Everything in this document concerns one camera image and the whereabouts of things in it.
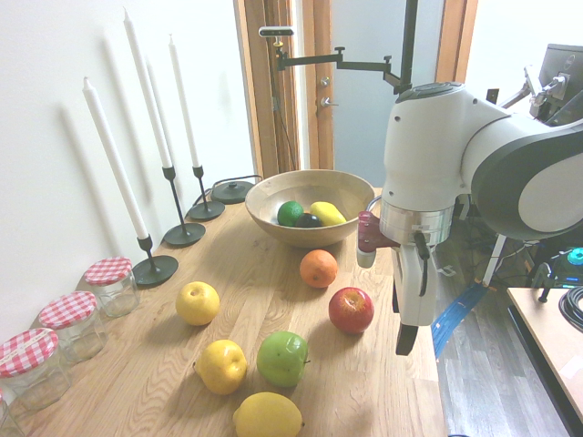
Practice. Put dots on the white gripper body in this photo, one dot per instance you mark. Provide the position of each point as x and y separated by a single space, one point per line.
416 291

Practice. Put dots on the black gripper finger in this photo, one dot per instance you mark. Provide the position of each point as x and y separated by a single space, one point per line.
405 341

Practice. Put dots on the green and yellow fruit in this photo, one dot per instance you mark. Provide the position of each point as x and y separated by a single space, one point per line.
309 220

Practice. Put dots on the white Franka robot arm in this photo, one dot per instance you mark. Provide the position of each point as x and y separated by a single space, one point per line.
423 150

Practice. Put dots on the blue tape strip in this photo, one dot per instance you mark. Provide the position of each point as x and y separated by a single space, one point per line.
455 314

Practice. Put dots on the red apple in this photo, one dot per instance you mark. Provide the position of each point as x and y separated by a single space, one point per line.
350 310

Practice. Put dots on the orange fruit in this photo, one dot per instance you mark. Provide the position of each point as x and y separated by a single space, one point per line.
319 268

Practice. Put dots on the yellow mango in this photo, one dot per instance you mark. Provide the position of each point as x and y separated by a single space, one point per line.
329 213

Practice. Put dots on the green apple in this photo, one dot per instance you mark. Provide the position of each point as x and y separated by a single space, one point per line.
282 359

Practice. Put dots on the black table clamp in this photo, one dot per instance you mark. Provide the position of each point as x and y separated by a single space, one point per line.
544 282

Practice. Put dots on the large wooden bowl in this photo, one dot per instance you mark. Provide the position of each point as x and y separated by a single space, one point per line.
291 234

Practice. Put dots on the wooden robot table black edge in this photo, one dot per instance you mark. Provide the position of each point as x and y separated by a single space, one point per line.
551 332

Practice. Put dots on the green lime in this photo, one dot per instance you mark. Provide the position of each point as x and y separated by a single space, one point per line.
290 213

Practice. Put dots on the yellow lemon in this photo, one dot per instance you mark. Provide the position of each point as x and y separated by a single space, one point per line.
268 416

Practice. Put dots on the teal round object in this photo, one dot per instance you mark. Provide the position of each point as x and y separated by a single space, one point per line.
576 257

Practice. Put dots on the wooden door with frosted glass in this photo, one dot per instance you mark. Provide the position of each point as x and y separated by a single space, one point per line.
364 127

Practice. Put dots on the yellow pear-shaped fruit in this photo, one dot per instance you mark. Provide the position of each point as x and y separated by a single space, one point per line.
221 366

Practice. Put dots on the black round disc base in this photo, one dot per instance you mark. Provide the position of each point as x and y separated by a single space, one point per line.
232 191

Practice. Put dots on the round yellow apple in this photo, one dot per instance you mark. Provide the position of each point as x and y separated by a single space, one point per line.
197 302

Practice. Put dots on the black candle holder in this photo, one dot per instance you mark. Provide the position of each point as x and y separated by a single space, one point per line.
206 210
155 269
184 234

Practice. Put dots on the silver door lock knob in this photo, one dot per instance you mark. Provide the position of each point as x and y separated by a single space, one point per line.
324 81

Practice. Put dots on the black computer monitor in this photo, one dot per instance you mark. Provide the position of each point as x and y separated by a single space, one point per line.
562 59

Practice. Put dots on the glass jar red checkered lid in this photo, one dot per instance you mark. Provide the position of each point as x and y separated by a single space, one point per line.
111 284
32 368
73 325

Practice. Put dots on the tallest white taper candle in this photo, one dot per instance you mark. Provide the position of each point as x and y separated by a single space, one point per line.
148 88

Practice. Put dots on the wrist camera on red mount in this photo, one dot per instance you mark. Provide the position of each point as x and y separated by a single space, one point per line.
366 232

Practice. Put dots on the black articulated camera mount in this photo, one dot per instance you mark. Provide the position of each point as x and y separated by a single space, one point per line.
360 66

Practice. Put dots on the wooden door frame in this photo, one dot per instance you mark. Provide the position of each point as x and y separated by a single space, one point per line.
259 91

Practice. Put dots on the grey exterior camera yellow knob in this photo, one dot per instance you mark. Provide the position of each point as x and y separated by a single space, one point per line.
276 32

